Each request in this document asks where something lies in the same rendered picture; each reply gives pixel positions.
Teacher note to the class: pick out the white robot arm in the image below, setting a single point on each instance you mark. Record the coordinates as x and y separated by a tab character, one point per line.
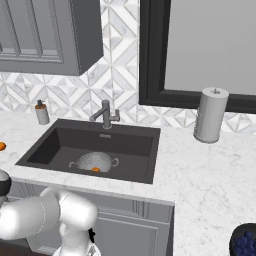
43	213

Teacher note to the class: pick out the grey sink faucet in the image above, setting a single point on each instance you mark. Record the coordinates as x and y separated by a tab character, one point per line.
106	116

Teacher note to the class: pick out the dark grey sink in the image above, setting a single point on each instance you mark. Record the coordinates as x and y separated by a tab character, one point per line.
100	146

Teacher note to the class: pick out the orange tangerine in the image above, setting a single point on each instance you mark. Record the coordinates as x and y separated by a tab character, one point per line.
95	169
1	146

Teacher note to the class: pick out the white paper towel roll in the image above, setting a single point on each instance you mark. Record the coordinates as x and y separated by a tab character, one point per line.
210	115

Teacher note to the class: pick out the grey soap dispenser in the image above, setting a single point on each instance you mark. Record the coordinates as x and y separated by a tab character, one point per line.
42	114

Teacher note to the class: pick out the grey base cupboard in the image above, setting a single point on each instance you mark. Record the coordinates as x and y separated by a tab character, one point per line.
133	226

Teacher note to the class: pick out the black framed window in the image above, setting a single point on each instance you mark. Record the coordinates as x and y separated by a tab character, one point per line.
200	53

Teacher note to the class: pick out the black bowl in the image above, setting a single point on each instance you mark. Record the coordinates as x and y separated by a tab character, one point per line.
233	240

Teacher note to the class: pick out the blue berries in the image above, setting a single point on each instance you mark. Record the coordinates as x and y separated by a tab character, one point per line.
246	244

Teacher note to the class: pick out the grey wall cupboard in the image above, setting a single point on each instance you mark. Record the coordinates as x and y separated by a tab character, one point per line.
50	35

